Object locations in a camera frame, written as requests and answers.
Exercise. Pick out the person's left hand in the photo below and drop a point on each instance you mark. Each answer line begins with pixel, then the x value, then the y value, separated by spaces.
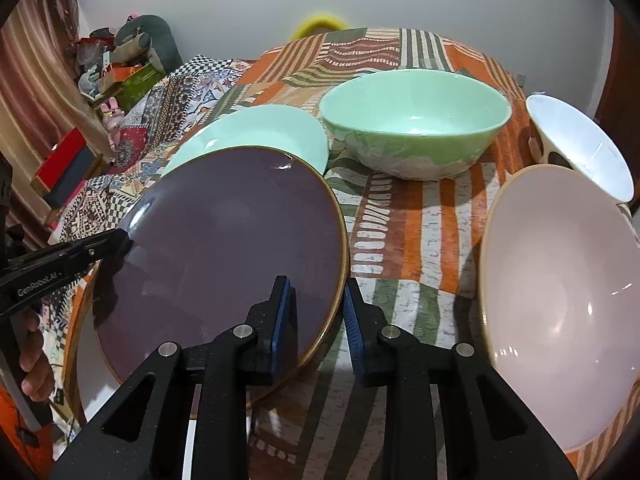
pixel 39 380

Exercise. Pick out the red box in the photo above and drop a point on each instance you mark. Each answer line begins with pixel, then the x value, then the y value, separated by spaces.
pixel 61 172

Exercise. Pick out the purple plate with gold rim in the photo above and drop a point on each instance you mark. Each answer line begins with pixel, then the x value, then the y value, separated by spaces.
pixel 207 241

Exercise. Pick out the green cardboard box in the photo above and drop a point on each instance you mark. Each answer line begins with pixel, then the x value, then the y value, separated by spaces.
pixel 136 86

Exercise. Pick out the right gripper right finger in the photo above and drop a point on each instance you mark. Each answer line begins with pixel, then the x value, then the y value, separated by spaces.
pixel 448 403

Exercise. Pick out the mint green plate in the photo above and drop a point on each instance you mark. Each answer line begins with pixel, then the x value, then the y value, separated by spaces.
pixel 282 127

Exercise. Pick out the pink bowl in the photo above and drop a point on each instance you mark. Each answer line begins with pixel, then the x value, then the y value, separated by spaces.
pixel 559 300

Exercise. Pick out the pink rabbit toy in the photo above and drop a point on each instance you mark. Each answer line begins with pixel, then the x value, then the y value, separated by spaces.
pixel 112 114

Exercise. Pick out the striped patchwork tablecloth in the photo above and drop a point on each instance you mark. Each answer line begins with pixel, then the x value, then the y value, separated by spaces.
pixel 414 245

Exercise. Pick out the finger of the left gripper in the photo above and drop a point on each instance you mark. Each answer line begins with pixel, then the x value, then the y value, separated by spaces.
pixel 92 248

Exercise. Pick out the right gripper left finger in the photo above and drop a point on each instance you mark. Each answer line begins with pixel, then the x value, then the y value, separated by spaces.
pixel 184 409

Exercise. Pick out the patterned patchwork blanket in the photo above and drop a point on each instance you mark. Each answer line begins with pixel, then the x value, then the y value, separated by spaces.
pixel 148 135

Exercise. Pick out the white plate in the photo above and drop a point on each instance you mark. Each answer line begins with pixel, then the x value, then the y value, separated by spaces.
pixel 88 382

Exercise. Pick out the grey plush toy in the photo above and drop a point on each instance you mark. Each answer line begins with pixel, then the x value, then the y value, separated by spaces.
pixel 148 39

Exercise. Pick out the striped curtain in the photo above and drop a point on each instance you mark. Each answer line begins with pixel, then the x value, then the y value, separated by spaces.
pixel 40 101

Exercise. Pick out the green ceramic bowl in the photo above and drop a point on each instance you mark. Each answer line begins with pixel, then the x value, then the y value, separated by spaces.
pixel 424 125

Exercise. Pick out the yellow foam tube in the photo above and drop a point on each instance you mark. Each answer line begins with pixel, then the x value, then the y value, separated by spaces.
pixel 318 24

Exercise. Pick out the white bowl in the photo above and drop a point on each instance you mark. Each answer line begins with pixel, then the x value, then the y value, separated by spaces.
pixel 565 136

